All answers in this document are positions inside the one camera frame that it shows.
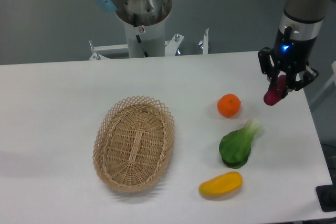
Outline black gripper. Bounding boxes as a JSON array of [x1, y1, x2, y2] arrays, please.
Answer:
[[257, 30, 319, 95]]

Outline purple red sweet potato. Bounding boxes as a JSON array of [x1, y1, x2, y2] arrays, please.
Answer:
[[264, 75, 286, 106]]

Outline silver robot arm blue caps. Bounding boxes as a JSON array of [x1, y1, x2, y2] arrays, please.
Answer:
[[94, 0, 331, 99]]

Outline oval woven wicker basket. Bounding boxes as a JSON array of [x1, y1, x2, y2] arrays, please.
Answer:
[[93, 96, 175, 193]]

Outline orange tangerine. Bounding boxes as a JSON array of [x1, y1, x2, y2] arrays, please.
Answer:
[[217, 93, 241, 118]]

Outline green bok choy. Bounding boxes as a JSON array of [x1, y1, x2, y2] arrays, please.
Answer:
[[218, 118, 262, 169]]

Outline black device at table edge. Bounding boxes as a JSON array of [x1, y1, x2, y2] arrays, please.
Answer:
[[316, 185, 335, 212]]

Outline yellow orange mango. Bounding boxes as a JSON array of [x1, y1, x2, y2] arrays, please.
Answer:
[[198, 172, 243, 196]]

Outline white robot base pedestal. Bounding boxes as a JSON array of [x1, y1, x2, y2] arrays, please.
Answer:
[[116, 0, 172, 44]]

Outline black base cable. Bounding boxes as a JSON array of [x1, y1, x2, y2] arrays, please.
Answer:
[[132, 14, 150, 58]]

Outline white metal mounting frame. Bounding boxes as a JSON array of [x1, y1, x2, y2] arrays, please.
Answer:
[[88, 27, 210, 60]]

